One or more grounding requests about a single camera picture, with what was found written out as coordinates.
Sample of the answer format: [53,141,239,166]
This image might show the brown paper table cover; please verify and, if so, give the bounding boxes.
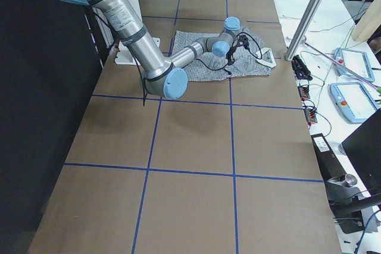
[29,0,341,253]

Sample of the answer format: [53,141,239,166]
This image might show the black power strip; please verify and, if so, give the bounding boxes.
[292,55,313,81]

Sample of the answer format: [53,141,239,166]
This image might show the black monitor stand clamp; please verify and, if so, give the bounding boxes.
[324,174,380,234]

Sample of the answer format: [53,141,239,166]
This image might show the upper blue teach pendant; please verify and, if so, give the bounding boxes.
[334,48,374,82]

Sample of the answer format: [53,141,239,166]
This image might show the black box with label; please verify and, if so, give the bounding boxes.
[311,133,346,181]

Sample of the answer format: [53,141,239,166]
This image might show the wooden beam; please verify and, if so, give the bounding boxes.
[352,0,380,42]

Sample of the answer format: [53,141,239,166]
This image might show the orange black connector block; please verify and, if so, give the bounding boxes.
[297,85,317,126]

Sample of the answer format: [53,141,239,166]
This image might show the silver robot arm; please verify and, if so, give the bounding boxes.
[59,0,241,99]

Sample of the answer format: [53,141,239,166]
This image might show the lower blue teach pendant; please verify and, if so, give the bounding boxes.
[329,81,379,124]

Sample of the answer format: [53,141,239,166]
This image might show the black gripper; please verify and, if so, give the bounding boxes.
[226,35,249,65]

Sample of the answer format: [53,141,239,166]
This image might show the navy white striped polo shirt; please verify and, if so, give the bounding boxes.
[184,26,276,82]

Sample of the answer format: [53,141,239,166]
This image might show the black monitor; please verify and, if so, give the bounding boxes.
[341,110,380,195]

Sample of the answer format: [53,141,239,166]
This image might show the blue teach pendant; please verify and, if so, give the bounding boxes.
[329,81,379,124]
[334,48,374,82]

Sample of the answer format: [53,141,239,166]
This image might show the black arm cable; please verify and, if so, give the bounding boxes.
[89,7,268,107]

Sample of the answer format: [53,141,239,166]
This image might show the aluminium frame post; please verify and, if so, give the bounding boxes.
[285,0,322,61]

